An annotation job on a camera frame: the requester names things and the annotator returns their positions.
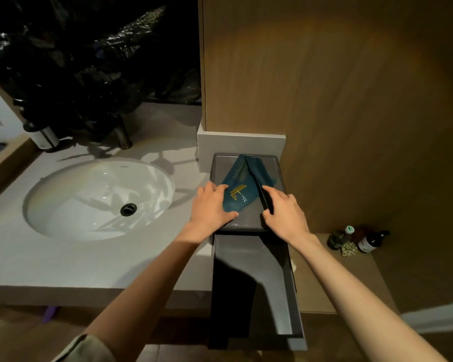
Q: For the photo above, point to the white tissue piece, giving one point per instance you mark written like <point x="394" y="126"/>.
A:
<point x="293" y="266"/>

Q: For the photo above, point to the white oval sink basin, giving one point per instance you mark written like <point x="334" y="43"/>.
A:
<point x="94" y="199"/>

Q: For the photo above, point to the grey sleeve cuff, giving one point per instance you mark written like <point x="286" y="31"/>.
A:
<point x="85" y="350"/>

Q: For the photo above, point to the black plastic bag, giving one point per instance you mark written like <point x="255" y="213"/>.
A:
<point x="79" y="56"/>

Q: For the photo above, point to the black open box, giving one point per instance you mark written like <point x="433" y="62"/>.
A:
<point x="249" y="282"/>

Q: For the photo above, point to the person's right hand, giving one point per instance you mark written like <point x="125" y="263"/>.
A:
<point x="287" y="220"/>

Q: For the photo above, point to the black sink drain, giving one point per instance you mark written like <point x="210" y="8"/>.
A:
<point x="128" y="209"/>

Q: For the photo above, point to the person's right forearm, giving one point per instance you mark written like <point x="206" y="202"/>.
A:
<point x="355" y="297"/>

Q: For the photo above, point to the dark bottle with white label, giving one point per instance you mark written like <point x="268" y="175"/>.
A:
<point x="372" y="242"/>

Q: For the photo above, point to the person's left thumb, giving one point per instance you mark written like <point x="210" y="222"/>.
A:
<point x="230" y="217"/>

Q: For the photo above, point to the blue packet with gold print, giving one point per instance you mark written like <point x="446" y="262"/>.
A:
<point x="241" y="184"/>

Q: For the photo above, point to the person's right middle finger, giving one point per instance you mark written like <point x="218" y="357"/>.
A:
<point x="285" y="199"/>

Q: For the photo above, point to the person's right thumb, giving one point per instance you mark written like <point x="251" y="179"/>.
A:
<point x="267" y="216"/>

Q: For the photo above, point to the person's left forearm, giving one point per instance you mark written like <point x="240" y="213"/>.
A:
<point x="147" y="290"/>

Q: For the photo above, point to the green bottle with white cap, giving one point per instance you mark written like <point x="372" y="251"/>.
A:
<point x="338" y="239"/>

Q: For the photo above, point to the dark metal faucet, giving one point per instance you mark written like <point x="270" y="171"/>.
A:
<point x="122" y="135"/>

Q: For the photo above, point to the wooden side shelf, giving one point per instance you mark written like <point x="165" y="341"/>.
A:
<point x="347" y="282"/>

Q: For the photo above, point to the person's left middle finger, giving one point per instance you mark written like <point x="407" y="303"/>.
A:
<point x="210" y="189"/>

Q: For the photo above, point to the white soap dispenser bottle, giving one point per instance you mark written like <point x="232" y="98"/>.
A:
<point x="43" y="137"/>

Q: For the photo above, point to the small patterned round jar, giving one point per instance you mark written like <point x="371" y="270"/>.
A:
<point x="349" y="249"/>

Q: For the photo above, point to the black rectangular tray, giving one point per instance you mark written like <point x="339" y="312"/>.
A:
<point x="249" y="220"/>

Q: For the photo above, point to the plain blue packet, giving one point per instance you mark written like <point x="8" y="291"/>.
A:
<point x="262" y="171"/>

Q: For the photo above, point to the person's left hand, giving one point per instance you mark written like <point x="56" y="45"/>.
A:
<point x="205" y="216"/>

